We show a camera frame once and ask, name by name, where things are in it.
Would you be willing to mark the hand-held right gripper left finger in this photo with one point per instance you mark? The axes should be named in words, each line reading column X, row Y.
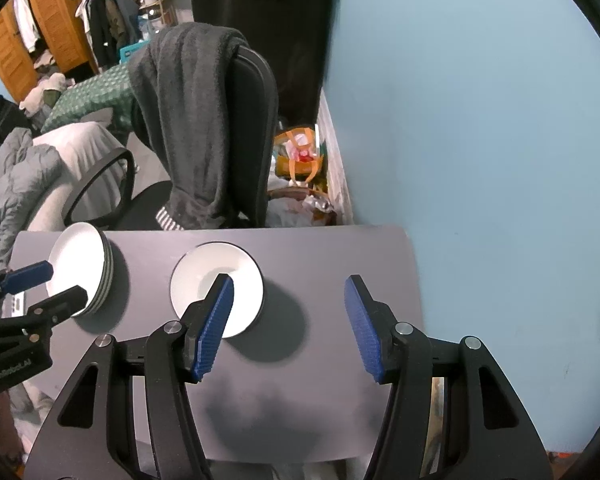
column 212, row 330

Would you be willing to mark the white plastic bag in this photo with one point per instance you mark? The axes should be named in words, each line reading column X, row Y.
column 285, row 210

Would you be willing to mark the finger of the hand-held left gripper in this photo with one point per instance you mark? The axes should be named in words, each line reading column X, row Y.
column 60, row 305
column 27, row 276

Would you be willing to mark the white plate with dark rim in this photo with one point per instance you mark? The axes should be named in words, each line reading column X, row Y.
column 113, row 277
column 110, row 275
column 75, row 260

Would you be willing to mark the person's left hand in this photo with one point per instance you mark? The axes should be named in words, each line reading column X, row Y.
column 2, row 422

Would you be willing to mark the black curtain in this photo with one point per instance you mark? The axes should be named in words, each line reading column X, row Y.
column 270, row 35

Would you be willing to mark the dark grey towel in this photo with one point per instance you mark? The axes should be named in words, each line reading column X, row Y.
column 190, row 110

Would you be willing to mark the black bag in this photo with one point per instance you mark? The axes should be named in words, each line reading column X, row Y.
column 0, row 115

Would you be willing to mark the wooden clothes rack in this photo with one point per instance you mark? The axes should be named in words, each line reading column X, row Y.
column 169, row 10

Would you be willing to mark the stack of white plates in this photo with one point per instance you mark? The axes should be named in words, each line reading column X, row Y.
column 106, row 272

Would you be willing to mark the beige blanket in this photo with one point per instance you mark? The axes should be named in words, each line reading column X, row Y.
column 80, row 140

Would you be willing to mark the pile of beige clothes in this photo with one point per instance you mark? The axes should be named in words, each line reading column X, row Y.
column 45, row 90

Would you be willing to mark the wooden wardrobe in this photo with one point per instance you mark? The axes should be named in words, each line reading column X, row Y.
column 55, row 10

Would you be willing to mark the green checked cloth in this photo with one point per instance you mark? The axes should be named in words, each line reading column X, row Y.
column 95, row 95

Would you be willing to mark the orange bag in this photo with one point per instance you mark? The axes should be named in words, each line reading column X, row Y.
column 285, row 160

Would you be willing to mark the white ribbed bowl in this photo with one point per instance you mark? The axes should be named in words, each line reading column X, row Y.
column 200, row 280

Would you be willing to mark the white cloth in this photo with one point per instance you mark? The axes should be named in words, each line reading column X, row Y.
column 35, row 395

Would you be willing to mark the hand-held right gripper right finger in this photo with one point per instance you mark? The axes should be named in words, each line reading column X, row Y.
column 365, row 330

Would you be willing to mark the grey quilted duvet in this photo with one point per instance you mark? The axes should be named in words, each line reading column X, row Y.
column 15, row 175

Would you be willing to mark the black office chair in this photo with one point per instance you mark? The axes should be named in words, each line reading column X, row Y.
column 250, row 135

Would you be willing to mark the dark hanging coats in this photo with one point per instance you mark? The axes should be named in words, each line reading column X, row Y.
column 105, row 20

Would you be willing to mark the teal plastic basket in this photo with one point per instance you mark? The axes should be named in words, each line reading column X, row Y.
column 132, row 52

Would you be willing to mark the white hanging shirt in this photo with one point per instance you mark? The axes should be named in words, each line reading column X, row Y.
column 27, row 20

